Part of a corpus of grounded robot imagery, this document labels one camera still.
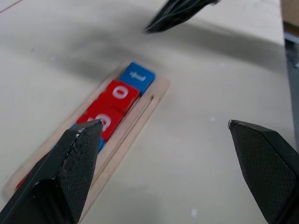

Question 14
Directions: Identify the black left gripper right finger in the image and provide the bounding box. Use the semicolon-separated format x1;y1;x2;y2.
227;119;299;224

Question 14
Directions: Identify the blue letter tile t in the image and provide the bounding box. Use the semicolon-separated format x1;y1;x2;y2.
120;62;156;96

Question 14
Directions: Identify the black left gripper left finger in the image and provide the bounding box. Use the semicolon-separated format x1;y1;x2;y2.
0;119;104;224

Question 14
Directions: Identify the red letter tile partly hidden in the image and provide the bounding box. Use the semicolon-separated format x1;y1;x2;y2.
76;99;124;142

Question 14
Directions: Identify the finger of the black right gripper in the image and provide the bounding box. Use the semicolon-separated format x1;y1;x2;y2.
143;0;211;31
144;0;221;34

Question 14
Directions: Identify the red letter tile o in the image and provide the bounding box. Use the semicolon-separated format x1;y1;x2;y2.
98;80;141;114

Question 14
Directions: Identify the light wooden letter tray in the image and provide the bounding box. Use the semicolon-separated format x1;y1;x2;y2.
2;62;171;217

